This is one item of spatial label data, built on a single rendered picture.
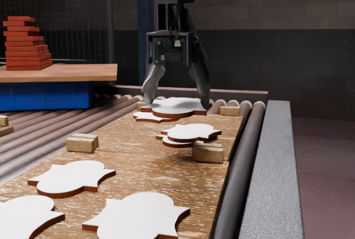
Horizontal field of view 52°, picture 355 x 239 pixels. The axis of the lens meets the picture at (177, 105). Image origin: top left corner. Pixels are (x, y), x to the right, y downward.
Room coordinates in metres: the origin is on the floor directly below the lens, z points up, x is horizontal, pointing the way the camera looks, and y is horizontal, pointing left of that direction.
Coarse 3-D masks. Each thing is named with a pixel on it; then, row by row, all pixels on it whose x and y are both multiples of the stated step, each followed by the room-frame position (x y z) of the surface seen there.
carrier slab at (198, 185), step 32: (64, 160) 0.67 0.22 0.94; (96, 160) 0.67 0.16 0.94; (128, 160) 0.67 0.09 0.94; (160, 160) 0.67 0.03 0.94; (0, 192) 0.52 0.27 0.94; (32, 192) 0.52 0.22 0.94; (96, 192) 0.52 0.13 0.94; (128, 192) 0.52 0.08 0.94; (160, 192) 0.52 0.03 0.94; (192, 192) 0.52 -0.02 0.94; (64, 224) 0.43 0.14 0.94; (192, 224) 0.43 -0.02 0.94
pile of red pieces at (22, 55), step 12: (12, 24) 1.38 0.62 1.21; (24, 24) 1.39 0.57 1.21; (12, 36) 1.37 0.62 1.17; (24, 36) 1.38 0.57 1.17; (36, 36) 1.44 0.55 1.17; (12, 48) 1.37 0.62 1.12; (24, 48) 1.38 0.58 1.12; (36, 48) 1.39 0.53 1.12; (12, 60) 1.37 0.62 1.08; (24, 60) 1.38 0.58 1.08; (36, 60) 1.38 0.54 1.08; (48, 60) 1.55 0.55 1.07
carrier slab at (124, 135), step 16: (112, 128) 0.91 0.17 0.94; (128, 128) 0.91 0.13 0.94; (144, 128) 0.91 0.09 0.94; (160, 128) 0.91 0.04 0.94; (224, 128) 0.91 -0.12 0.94; (240, 128) 0.96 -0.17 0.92; (112, 144) 0.77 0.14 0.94; (128, 144) 0.77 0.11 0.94; (144, 144) 0.77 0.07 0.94; (160, 144) 0.77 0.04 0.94; (224, 144) 0.77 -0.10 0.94; (224, 160) 0.67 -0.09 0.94
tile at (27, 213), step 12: (0, 204) 0.46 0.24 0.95; (12, 204) 0.46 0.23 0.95; (24, 204) 0.46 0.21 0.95; (36, 204) 0.46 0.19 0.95; (48, 204) 0.46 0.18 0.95; (0, 216) 0.43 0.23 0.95; (12, 216) 0.43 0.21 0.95; (24, 216) 0.43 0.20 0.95; (36, 216) 0.43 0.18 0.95; (48, 216) 0.43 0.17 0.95; (60, 216) 0.43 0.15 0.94; (0, 228) 0.40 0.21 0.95; (12, 228) 0.40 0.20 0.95; (24, 228) 0.40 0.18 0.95; (36, 228) 0.40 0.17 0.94
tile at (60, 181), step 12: (60, 168) 0.60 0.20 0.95; (72, 168) 0.60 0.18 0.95; (84, 168) 0.60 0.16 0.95; (96, 168) 0.60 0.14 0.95; (36, 180) 0.55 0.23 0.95; (48, 180) 0.54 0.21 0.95; (60, 180) 0.54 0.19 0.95; (72, 180) 0.54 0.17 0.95; (84, 180) 0.54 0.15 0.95; (96, 180) 0.54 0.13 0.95; (48, 192) 0.50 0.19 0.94; (60, 192) 0.50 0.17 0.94; (72, 192) 0.51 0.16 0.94
